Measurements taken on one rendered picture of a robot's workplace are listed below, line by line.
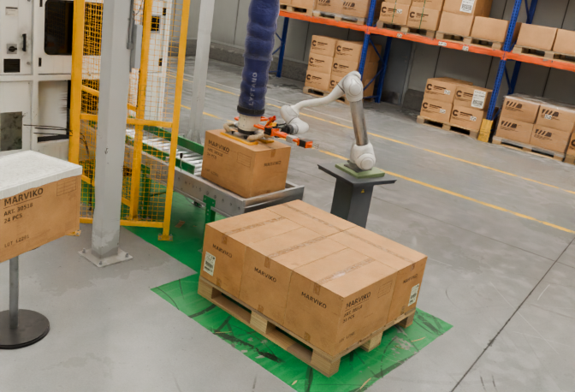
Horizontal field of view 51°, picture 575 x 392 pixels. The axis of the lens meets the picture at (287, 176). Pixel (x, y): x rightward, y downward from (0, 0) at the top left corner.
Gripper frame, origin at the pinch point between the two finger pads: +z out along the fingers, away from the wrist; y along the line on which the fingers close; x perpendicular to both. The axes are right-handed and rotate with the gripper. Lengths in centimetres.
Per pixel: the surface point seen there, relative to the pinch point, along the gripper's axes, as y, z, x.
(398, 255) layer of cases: 53, -1, -128
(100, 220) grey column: 76, 110, 59
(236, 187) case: 48, 20, 11
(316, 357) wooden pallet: 100, 79, -130
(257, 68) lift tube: -45.8, 6.7, 18.5
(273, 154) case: 17.4, 0.8, -5.1
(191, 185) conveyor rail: 56, 34, 48
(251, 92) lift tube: -26.2, 8.5, 19.5
